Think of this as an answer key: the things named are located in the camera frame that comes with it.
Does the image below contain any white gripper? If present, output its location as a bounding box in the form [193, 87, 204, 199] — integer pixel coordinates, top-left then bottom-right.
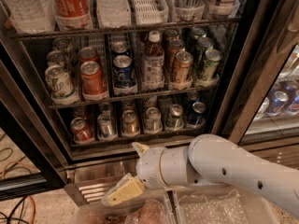
[101, 142, 206, 206]

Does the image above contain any silver redbull can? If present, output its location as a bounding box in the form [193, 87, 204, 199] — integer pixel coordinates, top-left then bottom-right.
[97, 113, 117, 140]

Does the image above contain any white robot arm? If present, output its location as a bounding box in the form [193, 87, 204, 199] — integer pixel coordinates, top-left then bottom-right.
[102, 134, 299, 217]

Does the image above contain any gold can bottom shelf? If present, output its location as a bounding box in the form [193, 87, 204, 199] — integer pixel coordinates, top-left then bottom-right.
[121, 110, 140, 136]

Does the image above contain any silver white can bottom shelf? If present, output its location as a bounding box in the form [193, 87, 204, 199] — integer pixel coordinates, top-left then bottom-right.
[145, 107, 162, 133]

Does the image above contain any steel fridge bottom grille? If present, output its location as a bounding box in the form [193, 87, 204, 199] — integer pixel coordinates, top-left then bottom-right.
[66, 146, 298, 205]

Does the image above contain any green can bottom shelf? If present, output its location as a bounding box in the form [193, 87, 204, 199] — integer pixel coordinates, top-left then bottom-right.
[165, 104, 184, 131]

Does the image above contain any red can bottom shelf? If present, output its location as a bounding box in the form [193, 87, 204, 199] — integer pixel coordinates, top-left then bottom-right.
[70, 118, 94, 144]

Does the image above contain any blue can bottom shelf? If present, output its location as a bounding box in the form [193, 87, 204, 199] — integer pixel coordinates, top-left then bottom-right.
[187, 102, 206, 126]

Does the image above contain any blue pepsi can front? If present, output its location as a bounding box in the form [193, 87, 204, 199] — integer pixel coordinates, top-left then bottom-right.
[112, 55, 137, 95]

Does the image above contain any blue pepsi can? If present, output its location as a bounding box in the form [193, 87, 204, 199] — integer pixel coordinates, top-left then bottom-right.
[111, 41, 131, 57]
[112, 55, 137, 95]

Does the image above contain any red soda can front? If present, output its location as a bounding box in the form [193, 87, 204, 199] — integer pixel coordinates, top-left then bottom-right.
[80, 61, 108, 101]

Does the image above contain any red soda can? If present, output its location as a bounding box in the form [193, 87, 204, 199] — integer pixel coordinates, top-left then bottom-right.
[78, 47, 100, 63]
[80, 61, 108, 101]

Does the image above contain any green white 7up can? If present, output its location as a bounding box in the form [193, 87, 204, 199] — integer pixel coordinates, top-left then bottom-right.
[45, 64, 78, 105]

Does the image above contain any orange gold can front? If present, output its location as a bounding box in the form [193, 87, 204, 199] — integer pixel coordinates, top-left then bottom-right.
[170, 51, 193, 90]

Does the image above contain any orange gold can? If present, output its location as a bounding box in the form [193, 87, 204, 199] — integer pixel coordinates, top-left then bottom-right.
[165, 39, 185, 72]
[170, 51, 193, 90]

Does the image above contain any blue pepsi can rear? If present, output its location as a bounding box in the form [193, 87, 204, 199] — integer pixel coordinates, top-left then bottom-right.
[111, 41, 131, 57]

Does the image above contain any red soda can rear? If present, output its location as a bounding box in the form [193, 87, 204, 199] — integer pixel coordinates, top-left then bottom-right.
[78, 47, 100, 63]

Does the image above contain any green ginger ale can front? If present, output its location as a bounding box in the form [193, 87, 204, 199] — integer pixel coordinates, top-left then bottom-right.
[197, 49, 222, 81]

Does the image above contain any orange gold can middle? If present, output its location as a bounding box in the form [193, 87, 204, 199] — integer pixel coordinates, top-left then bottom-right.
[165, 39, 185, 72]

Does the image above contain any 7up can middle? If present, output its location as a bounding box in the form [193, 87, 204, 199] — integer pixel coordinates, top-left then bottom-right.
[47, 50, 67, 68]

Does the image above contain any right glass fridge door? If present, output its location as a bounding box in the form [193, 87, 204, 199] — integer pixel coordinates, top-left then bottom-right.
[212, 0, 299, 143]

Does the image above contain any green can middle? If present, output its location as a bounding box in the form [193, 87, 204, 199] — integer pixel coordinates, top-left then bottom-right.
[194, 37, 214, 69]

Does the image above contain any blue pepsi can right fridge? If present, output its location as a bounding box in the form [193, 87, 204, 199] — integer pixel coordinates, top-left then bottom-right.
[266, 91, 289, 117]

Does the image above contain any white plastic shelf tray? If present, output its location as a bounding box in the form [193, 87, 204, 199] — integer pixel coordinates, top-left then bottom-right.
[131, 0, 168, 26]

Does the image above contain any left clear plastic bin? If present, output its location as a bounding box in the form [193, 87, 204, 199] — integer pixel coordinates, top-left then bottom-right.
[70, 189, 176, 224]

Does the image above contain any clear plastic bin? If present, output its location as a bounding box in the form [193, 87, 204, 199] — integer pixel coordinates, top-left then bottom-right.
[70, 189, 176, 224]
[173, 186, 279, 224]

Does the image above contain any right clear plastic bin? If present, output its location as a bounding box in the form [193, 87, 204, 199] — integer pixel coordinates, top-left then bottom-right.
[173, 186, 279, 224]

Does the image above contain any brown tea bottle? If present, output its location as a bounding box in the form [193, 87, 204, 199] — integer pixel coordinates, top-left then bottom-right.
[142, 31, 164, 90]

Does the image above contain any red coke bottle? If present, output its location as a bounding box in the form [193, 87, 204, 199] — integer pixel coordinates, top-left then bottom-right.
[54, 0, 93, 31]

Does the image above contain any clear water bottle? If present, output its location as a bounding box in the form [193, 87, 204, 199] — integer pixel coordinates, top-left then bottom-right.
[4, 0, 55, 34]

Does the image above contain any orange cable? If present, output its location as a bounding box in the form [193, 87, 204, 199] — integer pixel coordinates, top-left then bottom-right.
[0, 160, 37, 224]

